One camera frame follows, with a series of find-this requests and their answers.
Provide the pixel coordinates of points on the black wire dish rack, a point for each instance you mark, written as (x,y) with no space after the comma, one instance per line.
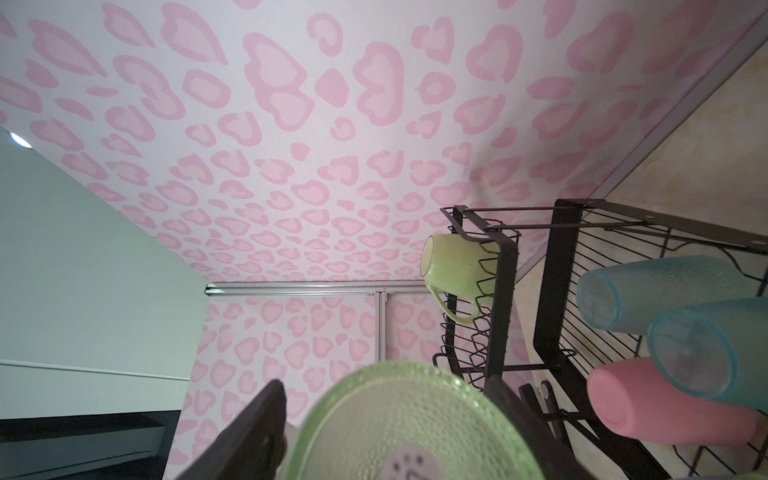
(584,235)

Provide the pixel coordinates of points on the teal frosted tumbler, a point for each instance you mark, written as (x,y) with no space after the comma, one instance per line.
(715,351)
(626,298)

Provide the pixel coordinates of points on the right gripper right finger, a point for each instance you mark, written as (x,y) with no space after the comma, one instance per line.
(552,459)

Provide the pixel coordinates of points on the pink cup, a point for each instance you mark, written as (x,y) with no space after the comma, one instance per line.
(632,399)

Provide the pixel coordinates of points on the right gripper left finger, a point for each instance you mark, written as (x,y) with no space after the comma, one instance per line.
(252,446)

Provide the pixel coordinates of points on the light green mug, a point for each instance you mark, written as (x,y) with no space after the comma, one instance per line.
(465,269)

